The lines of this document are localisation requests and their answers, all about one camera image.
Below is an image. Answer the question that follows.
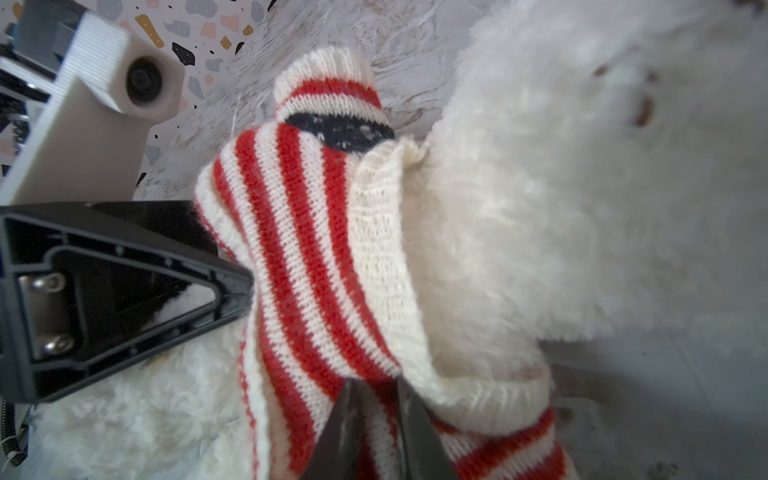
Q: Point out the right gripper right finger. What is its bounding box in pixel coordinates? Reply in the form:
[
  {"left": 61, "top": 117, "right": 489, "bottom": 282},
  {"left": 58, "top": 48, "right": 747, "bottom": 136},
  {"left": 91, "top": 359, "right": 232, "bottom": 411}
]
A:
[{"left": 397, "top": 378, "right": 459, "bottom": 480}]

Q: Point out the white plush teddy bear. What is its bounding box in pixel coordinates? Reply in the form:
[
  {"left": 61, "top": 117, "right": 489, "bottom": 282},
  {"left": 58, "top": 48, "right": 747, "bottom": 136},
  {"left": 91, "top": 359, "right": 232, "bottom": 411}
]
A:
[{"left": 34, "top": 1, "right": 767, "bottom": 479}]

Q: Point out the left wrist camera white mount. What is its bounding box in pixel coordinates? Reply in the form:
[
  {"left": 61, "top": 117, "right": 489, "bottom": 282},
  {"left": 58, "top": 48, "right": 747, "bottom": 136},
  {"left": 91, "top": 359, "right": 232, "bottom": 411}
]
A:
[{"left": 1, "top": 1, "right": 184, "bottom": 205}]

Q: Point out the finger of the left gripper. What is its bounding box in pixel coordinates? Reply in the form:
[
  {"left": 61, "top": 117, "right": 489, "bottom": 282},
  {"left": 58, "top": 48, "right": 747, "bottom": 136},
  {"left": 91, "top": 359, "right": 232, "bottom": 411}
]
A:
[{"left": 1, "top": 201, "right": 253, "bottom": 404}]

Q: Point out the red white striped sweater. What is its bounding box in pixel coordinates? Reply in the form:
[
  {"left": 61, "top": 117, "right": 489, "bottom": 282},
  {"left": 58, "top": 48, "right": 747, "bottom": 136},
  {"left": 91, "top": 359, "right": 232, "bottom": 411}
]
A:
[{"left": 194, "top": 47, "right": 577, "bottom": 479}]

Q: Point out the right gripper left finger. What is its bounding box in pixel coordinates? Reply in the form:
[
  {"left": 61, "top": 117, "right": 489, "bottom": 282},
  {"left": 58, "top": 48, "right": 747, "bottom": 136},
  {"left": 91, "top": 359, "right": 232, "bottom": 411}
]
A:
[{"left": 300, "top": 379, "right": 363, "bottom": 480}]

